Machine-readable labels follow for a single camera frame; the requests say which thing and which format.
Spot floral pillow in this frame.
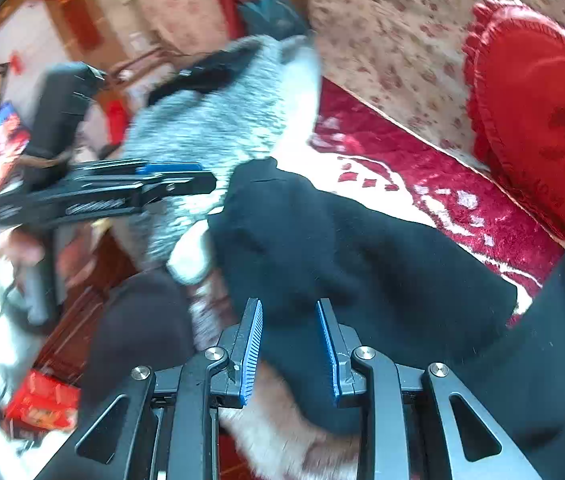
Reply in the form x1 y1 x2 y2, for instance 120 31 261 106
122 0 230 58

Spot red patterned blanket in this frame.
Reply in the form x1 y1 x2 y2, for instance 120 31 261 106
307 79 565 328

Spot grey fuzzy garment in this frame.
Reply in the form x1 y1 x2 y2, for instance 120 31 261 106
121 34 324 273

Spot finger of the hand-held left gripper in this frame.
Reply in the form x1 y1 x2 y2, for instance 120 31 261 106
70 158 204 181
135 171 216 207

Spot teal bag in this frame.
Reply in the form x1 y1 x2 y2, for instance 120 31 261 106
236 0 310 43

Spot red box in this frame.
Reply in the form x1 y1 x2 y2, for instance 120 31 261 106
5 369 80 433

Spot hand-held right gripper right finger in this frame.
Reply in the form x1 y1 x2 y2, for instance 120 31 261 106
315 299 543 480

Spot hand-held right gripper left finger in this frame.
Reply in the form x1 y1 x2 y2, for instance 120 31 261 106
37 298 264 480

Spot dark cloth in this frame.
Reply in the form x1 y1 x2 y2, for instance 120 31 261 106
77 269 196 423

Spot red heart-shaped cushion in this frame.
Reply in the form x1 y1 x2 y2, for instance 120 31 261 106
462 0 565 248

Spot wooden furniture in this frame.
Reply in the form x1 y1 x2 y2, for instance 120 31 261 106
32 232 136 386

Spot person's left hand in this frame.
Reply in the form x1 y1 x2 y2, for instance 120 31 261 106
0 227 46 267

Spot black fleece-lined pants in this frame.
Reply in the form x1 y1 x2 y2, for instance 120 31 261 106
167 157 565 480

